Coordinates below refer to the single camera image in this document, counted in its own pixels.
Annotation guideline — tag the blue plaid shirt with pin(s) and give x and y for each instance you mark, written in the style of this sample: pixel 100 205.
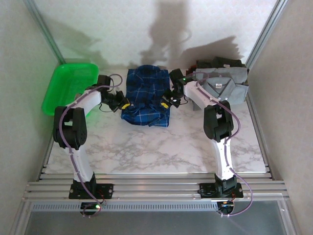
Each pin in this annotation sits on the blue plaid shirt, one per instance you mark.
pixel 141 88

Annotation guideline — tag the grey button-up shirt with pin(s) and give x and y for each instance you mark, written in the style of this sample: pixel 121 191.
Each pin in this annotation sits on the grey button-up shirt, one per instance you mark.
pixel 234 90

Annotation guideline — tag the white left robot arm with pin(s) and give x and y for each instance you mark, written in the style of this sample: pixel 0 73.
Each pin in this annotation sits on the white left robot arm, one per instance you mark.
pixel 80 164

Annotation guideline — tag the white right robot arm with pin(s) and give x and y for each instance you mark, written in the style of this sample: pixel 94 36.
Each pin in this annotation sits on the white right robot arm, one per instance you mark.
pixel 222 156

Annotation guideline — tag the multicoloured patterned shirt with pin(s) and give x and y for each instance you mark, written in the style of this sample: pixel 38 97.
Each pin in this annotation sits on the multicoloured patterned shirt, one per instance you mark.
pixel 190 71

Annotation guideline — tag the dark olive folded shirt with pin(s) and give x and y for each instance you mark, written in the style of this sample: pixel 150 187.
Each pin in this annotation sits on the dark olive folded shirt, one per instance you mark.
pixel 220 61

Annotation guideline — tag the green plastic basket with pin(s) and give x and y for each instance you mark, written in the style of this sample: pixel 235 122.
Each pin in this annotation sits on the green plastic basket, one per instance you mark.
pixel 63 83

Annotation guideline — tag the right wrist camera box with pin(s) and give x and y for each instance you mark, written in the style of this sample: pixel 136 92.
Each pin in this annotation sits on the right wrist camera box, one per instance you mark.
pixel 174 100

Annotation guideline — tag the aluminium rail base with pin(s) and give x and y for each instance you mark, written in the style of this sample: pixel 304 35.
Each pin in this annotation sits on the aluminium rail base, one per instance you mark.
pixel 146 188

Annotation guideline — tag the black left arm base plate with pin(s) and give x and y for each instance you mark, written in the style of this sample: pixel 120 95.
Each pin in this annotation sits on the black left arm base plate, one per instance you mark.
pixel 107 189

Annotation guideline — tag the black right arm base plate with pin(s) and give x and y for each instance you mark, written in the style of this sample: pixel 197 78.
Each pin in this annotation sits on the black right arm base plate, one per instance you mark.
pixel 207 192

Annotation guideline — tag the aluminium frame post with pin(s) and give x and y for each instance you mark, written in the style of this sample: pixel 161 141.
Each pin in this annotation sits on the aluminium frame post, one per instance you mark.
pixel 44 29
pixel 266 29

